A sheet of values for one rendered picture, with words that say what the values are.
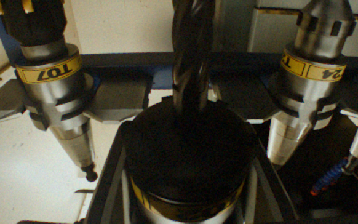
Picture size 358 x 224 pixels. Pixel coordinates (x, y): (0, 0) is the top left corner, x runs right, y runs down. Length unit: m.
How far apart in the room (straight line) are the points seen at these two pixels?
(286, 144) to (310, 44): 0.10
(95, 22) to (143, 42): 0.26
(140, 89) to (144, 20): 0.97
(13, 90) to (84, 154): 0.09
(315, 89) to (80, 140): 0.21
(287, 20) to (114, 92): 0.69
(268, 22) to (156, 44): 0.61
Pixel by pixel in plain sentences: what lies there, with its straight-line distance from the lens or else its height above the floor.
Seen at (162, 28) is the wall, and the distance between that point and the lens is 1.16.
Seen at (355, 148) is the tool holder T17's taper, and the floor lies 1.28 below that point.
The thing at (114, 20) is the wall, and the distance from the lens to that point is 1.19.
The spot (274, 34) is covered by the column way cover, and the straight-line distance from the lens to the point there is 0.82.
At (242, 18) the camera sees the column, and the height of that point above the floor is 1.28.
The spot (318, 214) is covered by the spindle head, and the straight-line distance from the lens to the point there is 0.58.
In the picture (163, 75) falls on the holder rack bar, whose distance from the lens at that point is 0.22.
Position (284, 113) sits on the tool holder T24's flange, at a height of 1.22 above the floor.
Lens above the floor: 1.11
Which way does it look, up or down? 36 degrees up
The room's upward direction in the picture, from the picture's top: 180 degrees clockwise
